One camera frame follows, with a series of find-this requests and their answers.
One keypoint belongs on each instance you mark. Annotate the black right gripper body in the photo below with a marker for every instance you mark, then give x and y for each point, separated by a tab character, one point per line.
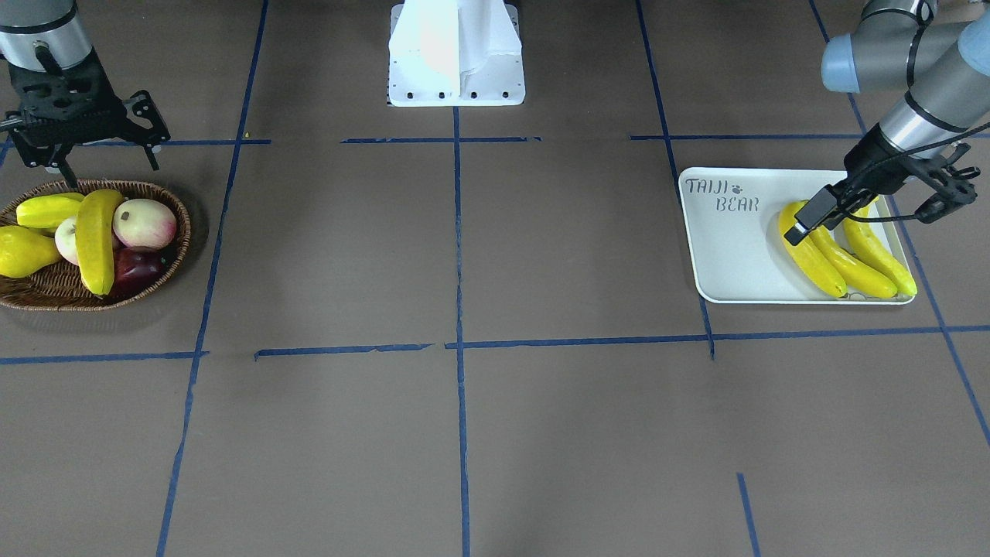
148	116

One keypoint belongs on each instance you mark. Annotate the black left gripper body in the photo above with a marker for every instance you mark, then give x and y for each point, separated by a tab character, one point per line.
870	164

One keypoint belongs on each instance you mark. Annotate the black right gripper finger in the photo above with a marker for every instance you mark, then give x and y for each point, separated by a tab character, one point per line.
53	158
144	126

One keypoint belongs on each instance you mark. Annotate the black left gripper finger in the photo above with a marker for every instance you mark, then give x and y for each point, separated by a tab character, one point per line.
953	187
848	204

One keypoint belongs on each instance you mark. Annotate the yellow banana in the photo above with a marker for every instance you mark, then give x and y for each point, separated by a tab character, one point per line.
856	274
870	249
95	239
808	257

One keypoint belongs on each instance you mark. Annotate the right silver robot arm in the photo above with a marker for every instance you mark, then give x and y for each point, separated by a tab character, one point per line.
43	36

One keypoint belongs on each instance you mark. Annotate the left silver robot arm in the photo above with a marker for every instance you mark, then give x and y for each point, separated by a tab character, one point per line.
943	73

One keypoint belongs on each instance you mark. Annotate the woven wicker basket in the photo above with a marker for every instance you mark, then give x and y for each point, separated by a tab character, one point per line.
58	288

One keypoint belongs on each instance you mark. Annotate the yellow starfruit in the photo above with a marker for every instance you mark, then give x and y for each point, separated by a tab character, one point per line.
46	212

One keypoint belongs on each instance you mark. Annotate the yellow pear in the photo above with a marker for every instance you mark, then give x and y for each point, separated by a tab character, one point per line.
25	251

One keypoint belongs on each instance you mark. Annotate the pink white peach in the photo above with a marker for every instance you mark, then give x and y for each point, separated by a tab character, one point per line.
144	224

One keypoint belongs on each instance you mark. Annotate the white rectangular bear tray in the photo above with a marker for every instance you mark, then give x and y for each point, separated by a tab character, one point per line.
736	249

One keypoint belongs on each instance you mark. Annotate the dark red apple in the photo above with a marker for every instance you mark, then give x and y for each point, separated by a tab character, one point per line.
135	269

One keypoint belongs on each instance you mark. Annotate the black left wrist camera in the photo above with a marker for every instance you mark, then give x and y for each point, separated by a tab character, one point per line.
821	210

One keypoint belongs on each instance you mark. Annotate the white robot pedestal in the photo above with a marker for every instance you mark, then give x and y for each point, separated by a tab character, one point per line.
455	54

